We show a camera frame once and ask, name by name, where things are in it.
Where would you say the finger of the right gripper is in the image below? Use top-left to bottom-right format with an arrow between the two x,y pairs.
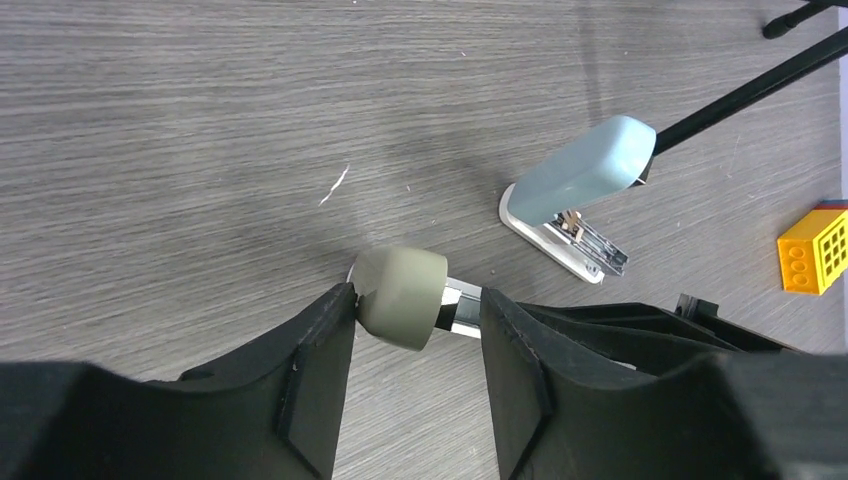
520,294 -> 799,371

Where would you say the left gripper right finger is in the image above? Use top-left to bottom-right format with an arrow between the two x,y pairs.
480,289 -> 847,479

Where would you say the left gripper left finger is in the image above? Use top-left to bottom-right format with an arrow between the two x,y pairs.
1,283 -> 356,479

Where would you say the blue white stapler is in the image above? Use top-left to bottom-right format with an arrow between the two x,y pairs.
498,115 -> 657,284

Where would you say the colourful block toy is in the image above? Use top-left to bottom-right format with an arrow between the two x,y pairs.
776,199 -> 847,296

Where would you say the black tripod stand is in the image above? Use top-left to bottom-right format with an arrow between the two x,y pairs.
652,1 -> 847,157

